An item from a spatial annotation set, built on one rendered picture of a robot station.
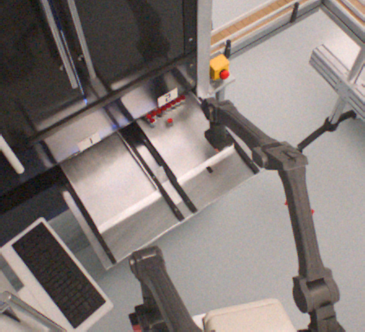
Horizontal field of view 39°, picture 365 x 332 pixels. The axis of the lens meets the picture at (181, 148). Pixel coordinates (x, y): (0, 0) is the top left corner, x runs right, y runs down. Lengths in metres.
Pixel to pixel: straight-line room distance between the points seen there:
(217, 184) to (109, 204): 0.41
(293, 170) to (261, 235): 1.46
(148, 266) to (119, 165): 0.77
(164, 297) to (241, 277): 1.58
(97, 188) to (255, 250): 1.12
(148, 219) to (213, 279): 0.92
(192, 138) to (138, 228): 0.42
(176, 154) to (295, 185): 0.72
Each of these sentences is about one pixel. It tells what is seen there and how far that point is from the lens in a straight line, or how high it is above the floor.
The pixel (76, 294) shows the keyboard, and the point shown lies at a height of 0.83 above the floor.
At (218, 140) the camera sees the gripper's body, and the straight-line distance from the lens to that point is 1.87.
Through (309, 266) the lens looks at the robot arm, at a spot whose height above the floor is 1.30.
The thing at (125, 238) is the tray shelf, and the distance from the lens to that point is 1.89.
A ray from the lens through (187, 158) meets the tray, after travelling 1.99.
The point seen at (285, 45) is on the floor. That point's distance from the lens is 3.46.
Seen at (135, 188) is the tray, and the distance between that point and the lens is 1.95.
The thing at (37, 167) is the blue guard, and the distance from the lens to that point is 1.88.
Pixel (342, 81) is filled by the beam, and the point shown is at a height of 0.54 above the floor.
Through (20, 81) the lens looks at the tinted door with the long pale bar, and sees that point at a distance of 1.52.
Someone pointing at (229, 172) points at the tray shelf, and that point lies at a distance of 1.97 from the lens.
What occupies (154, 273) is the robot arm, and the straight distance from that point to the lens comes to 1.27.
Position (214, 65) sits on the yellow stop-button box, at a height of 1.03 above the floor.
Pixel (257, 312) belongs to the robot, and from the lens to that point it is 1.36.
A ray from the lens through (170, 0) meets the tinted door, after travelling 1.60.
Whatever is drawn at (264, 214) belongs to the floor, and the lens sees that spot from 2.86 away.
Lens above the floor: 2.67
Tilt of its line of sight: 63 degrees down
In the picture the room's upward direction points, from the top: 3 degrees counter-clockwise
